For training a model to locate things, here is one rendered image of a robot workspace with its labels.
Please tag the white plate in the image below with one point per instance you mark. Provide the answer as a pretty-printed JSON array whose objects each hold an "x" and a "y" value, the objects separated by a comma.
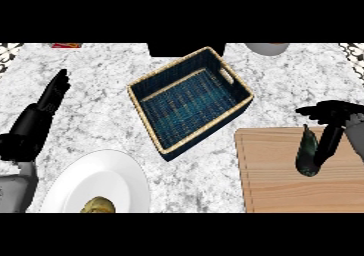
[{"x": 98, "y": 183}]

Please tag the yellow-brown food item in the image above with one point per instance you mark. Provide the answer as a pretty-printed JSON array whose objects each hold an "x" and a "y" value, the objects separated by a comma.
[{"x": 98, "y": 205}]

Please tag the red box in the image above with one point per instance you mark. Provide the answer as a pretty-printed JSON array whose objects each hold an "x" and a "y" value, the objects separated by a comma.
[{"x": 65, "y": 45}]

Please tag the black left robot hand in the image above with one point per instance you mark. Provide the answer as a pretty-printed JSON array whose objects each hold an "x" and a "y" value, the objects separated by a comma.
[{"x": 28, "y": 128}]

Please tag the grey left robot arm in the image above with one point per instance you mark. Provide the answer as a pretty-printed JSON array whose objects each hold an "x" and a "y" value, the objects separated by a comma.
[{"x": 12, "y": 190}]

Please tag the dark green eggplant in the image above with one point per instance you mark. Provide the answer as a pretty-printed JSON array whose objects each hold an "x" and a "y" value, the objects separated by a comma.
[{"x": 306, "y": 153}]

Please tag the dark blue wicker basket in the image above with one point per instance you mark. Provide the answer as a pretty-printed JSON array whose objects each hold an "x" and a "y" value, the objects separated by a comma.
[{"x": 189, "y": 100}]

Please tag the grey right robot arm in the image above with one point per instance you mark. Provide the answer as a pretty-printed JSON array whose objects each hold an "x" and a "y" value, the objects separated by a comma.
[{"x": 359, "y": 138}]

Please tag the grey round bowl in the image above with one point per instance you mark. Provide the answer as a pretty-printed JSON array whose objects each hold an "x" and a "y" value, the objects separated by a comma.
[{"x": 266, "y": 48}]

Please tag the pale wooden cutting board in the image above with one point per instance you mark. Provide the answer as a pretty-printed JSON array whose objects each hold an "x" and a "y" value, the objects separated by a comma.
[{"x": 300, "y": 175}]

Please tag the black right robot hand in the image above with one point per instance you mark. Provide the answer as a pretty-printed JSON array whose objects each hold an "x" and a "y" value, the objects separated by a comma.
[{"x": 332, "y": 120}]

